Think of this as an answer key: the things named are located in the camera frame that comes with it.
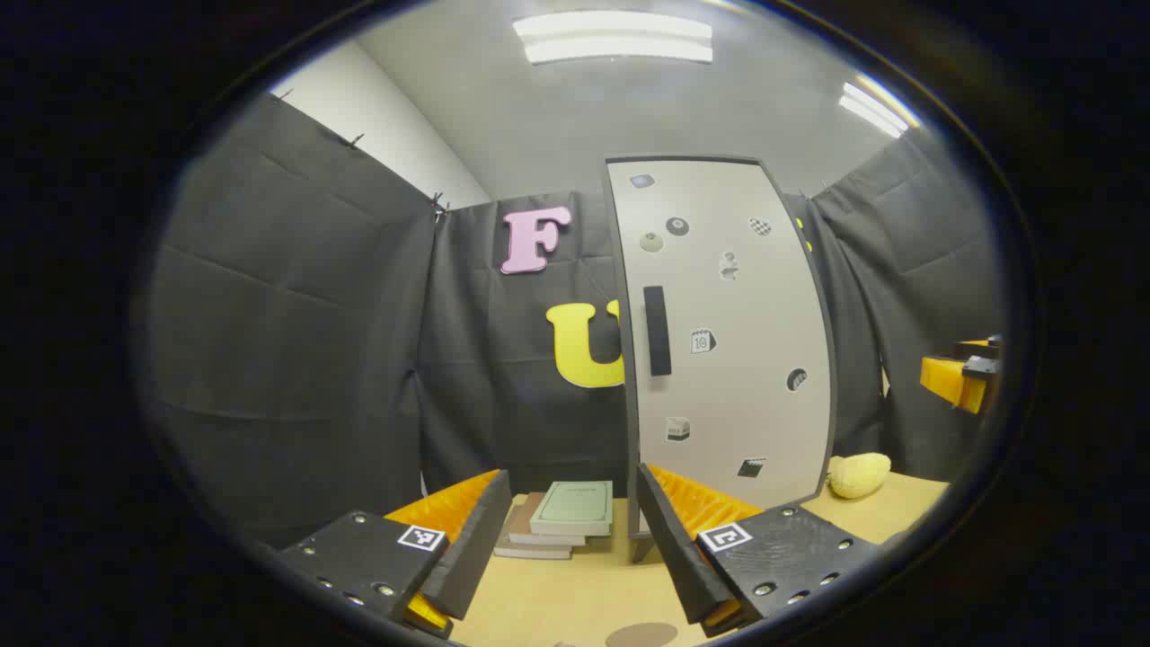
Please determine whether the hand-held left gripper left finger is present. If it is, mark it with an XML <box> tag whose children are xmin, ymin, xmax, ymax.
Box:
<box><xmin>274</xmin><ymin>469</ymin><xmax>513</xmax><ymax>641</ymax></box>

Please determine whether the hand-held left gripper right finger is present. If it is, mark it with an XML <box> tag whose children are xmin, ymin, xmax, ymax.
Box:
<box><xmin>635</xmin><ymin>463</ymin><xmax>886</xmax><ymax>639</ymax></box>

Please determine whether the grey cabinet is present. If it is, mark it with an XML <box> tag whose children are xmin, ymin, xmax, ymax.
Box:
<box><xmin>600</xmin><ymin>155</ymin><xmax>841</xmax><ymax>563</ymax></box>

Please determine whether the round brown coaster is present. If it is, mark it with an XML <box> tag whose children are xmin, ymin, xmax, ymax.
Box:
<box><xmin>605</xmin><ymin>622</ymin><xmax>679</xmax><ymax>647</ymax></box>

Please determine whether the brown book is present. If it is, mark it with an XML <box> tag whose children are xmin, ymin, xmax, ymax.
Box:
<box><xmin>508</xmin><ymin>492</ymin><xmax>587</xmax><ymax>547</ymax></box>

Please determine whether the grey book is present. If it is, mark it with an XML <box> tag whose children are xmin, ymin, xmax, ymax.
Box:
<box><xmin>493</xmin><ymin>508</ymin><xmax>576</xmax><ymax>561</ymax></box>

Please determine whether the green book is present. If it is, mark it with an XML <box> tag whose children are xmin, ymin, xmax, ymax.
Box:
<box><xmin>530</xmin><ymin>481</ymin><xmax>614</xmax><ymax>537</ymax></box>

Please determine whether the yellow plush fruit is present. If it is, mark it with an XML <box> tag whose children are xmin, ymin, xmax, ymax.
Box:
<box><xmin>827</xmin><ymin>452</ymin><xmax>892</xmax><ymax>500</ymax></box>

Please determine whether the ceiling light panel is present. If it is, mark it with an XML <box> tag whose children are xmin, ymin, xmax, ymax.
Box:
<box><xmin>512</xmin><ymin>11</ymin><xmax>715</xmax><ymax>66</ymax></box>
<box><xmin>838</xmin><ymin>76</ymin><xmax>922</xmax><ymax>140</ymax></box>

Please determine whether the black backdrop cloth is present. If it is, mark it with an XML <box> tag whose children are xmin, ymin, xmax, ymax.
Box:
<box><xmin>144</xmin><ymin>90</ymin><xmax>1007</xmax><ymax>549</ymax></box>

